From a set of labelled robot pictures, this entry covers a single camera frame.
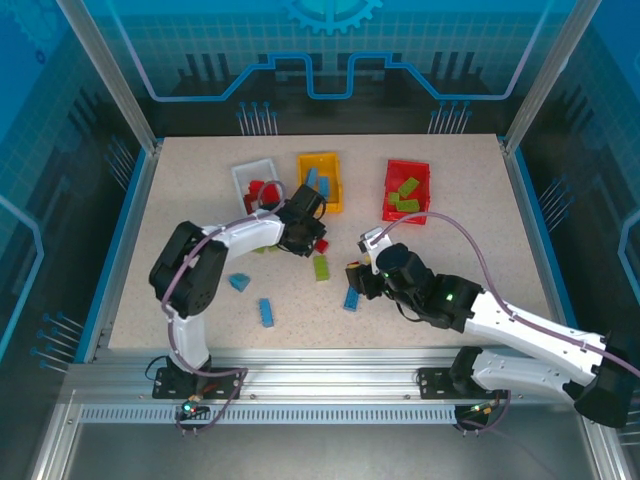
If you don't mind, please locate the aluminium mounting rail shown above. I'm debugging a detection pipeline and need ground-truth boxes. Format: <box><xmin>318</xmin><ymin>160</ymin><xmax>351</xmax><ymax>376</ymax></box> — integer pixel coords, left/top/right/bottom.
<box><xmin>64</xmin><ymin>346</ymin><xmax>599</xmax><ymax>407</ymax></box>

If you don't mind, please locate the white plastic bin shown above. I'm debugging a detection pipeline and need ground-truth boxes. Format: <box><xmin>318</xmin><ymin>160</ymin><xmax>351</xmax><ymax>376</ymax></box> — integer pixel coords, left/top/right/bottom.
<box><xmin>230</xmin><ymin>156</ymin><xmax>287</xmax><ymax>217</ymax></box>

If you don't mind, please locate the blue table edge strip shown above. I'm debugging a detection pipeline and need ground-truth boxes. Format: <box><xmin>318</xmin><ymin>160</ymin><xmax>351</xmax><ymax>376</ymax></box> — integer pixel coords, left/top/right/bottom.
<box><xmin>513</xmin><ymin>144</ymin><xmax>590</xmax><ymax>364</ymax></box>
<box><xmin>73</xmin><ymin>144</ymin><xmax>152</xmax><ymax>364</ymax></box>

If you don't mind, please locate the slotted white cable duct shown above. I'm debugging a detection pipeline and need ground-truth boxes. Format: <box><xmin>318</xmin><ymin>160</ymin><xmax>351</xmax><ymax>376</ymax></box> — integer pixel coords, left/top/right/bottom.
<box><xmin>79</xmin><ymin>403</ymin><xmax>461</xmax><ymax>426</ymax></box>

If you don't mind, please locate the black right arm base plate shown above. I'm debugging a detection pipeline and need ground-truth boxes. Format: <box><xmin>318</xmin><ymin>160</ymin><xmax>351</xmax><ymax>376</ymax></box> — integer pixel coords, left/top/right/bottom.
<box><xmin>417</xmin><ymin>366</ymin><xmax>510</xmax><ymax>401</ymax></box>

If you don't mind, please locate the aluminium frame bar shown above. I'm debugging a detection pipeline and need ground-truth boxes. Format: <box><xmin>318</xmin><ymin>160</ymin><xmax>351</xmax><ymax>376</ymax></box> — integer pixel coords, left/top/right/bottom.
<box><xmin>27</xmin><ymin>394</ymin><xmax>81</xmax><ymax>480</ymax></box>
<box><xmin>579</xmin><ymin>399</ymin><xmax>631</xmax><ymax>480</ymax></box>

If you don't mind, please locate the yellow plastic bin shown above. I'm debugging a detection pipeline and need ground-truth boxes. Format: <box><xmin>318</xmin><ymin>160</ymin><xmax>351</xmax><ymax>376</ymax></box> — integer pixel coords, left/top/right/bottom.
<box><xmin>296</xmin><ymin>151</ymin><xmax>347</xmax><ymax>215</ymax></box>

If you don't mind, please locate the red plastic bin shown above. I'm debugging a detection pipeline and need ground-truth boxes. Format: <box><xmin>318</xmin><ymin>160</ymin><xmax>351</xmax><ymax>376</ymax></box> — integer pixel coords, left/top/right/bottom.
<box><xmin>381</xmin><ymin>158</ymin><xmax>432</xmax><ymax>225</ymax></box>

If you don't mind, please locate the aluminium table side rail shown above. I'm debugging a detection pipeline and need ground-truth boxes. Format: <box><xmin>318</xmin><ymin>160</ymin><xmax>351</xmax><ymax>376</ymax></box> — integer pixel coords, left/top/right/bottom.
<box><xmin>498</xmin><ymin>135</ymin><xmax>574</xmax><ymax>364</ymax></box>
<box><xmin>84</xmin><ymin>139</ymin><xmax>166</xmax><ymax>364</ymax></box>

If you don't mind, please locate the aluminium frame post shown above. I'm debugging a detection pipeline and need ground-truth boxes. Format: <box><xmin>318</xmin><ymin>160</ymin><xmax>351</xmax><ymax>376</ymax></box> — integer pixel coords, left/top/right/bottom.
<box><xmin>502</xmin><ymin>0</ymin><xmax>604</xmax><ymax>154</ymax></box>
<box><xmin>53</xmin><ymin>0</ymin><xmax>164</xmax><ymax>154</ymax></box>

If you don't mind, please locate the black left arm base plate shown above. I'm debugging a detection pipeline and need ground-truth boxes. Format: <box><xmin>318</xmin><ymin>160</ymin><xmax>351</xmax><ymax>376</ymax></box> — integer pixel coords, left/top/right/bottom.
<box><xmin>152</xmin><ymin>366</ymin><xmax>245</xmax><ymax>400</ymax></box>

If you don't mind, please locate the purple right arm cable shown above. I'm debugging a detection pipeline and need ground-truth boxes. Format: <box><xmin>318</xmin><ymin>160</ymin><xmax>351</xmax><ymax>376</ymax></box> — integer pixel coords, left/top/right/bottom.
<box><xmin>377</xmin><ymin>211</ymin><xmax>640</xmax><ymax>434</ymax></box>

